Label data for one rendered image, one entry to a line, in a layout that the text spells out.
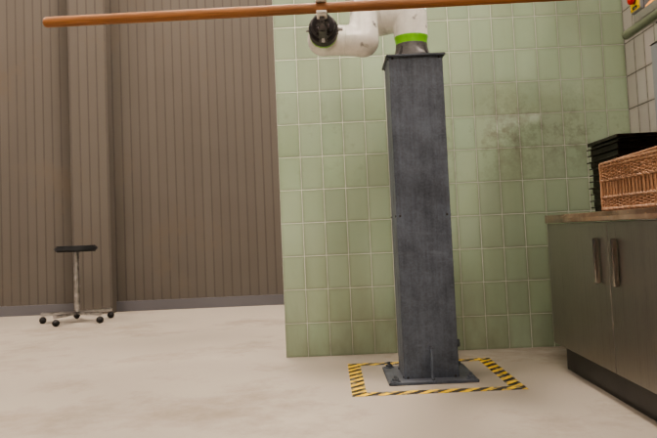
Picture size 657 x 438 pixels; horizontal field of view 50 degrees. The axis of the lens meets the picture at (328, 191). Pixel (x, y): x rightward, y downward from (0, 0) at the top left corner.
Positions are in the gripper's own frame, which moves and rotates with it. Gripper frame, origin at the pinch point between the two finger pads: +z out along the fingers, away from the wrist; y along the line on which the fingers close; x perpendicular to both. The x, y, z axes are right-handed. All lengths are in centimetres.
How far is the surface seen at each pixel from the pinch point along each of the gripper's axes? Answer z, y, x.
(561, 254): -56, 77, -81
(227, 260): -363, 86, 88
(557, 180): -121, 47, -102
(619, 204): -14, 60, -86
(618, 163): -11, 48, -86
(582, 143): -121, 30, -114
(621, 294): -4, 86, -81
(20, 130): -362, -26, 250
